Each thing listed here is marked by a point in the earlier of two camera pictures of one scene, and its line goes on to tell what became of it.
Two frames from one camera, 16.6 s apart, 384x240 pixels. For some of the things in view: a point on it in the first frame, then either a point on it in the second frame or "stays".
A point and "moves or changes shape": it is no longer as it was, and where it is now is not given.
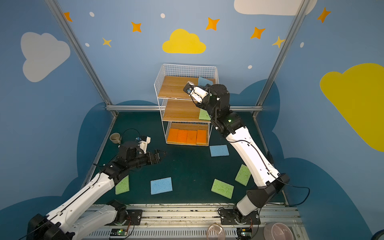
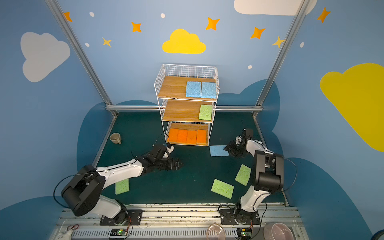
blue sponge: [219, 150] stays
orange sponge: [201, 137] stays
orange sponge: [182, 136] stays
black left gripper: [153, 157] → [167, 162]
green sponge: [203, 115] stays
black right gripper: [202, 102] → [235, 149]
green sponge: [222, 188] stays
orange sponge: [172, 135] stays
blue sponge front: [161, 185] moves or changes shape
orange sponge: [191, 137] stays
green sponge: [243, 175] stays
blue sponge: [202, 82] moves or changes shape
